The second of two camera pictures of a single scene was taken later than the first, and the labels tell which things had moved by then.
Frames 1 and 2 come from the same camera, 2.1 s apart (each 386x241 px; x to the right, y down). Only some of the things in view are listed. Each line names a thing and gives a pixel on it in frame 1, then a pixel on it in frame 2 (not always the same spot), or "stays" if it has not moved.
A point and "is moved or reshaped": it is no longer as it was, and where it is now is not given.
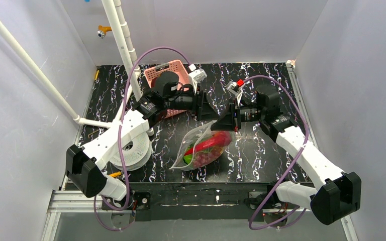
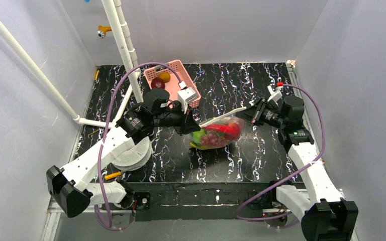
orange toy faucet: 102,30 stays
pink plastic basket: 176,66 stays
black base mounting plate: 202,202 stays
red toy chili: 223,139 is moved or reshaped
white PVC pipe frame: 114,10 stays
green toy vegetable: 188,158 → 197,136
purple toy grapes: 201,158 → 213,139
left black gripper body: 197,104 → 186,121
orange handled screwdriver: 115,174 stays
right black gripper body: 234,115 → 258,113
